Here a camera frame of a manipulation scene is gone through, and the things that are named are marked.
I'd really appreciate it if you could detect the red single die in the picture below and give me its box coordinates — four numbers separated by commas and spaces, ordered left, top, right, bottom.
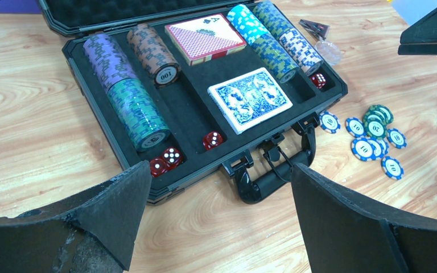
203, 131, 224, 151

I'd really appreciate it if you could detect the blue yellow poker chip stack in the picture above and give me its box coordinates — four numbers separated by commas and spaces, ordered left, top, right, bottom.
252, 33, 299, 84

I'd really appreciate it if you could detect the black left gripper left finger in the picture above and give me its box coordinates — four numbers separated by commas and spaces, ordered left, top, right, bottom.
0, 161, 151, 272

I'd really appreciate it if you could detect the dark green poker chip stack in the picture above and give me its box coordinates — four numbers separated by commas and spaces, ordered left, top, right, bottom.
252, 1, 295, 39

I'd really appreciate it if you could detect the pink white poker chip stack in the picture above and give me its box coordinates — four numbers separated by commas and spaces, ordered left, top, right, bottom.
279, 28, 323, 76

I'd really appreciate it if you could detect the purple poker chip stack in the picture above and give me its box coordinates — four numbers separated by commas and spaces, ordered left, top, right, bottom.
83, 34, 138, 93

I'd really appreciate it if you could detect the black poker set case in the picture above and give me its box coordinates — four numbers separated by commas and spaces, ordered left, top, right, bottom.
39, 1, 348, 205

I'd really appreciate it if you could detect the red die pair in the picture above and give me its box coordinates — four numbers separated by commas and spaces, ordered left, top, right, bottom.
150, 147, 184, 177

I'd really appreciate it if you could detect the loose chip top left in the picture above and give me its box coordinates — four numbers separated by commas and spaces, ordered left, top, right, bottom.
345, 117, 366, 138

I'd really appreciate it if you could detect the red die by chips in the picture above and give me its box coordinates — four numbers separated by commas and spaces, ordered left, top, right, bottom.
310, 73, 327, 89

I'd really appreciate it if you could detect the red triangular card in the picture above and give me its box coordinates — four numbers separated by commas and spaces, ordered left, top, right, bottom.
299, 19, 330, 40

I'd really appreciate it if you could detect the loose chip near handle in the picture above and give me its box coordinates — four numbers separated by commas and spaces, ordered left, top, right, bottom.
319, 111, 341, 134

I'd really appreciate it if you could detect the blue playing card deck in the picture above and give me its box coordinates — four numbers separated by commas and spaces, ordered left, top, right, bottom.
207, 67, 293, 135

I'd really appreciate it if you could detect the brown poker chip stack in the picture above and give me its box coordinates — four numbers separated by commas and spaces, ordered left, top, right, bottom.
127, 23, 181, 88

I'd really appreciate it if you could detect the red playing card deck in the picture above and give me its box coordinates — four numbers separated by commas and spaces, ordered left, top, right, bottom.
164, 14, 246, 66

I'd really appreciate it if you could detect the teal poker chip stack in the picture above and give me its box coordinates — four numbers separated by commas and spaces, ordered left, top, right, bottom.
108, 78, 171, 152

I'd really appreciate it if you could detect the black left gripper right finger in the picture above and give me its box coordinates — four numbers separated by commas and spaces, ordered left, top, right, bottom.
291, 163, 437, 272

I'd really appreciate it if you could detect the loose chip right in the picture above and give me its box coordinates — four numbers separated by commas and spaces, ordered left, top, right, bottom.
386, 128, 407, 149

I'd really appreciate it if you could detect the light blue poker chip stack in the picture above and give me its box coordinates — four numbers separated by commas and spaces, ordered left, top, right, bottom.
226, 4, 269, 45

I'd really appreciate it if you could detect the clear pink dealer button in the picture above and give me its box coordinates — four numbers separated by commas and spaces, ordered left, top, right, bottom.
315, 40, 343, 66

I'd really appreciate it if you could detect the loose chip front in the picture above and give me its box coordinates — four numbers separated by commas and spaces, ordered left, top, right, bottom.
381, 156, 404, 180

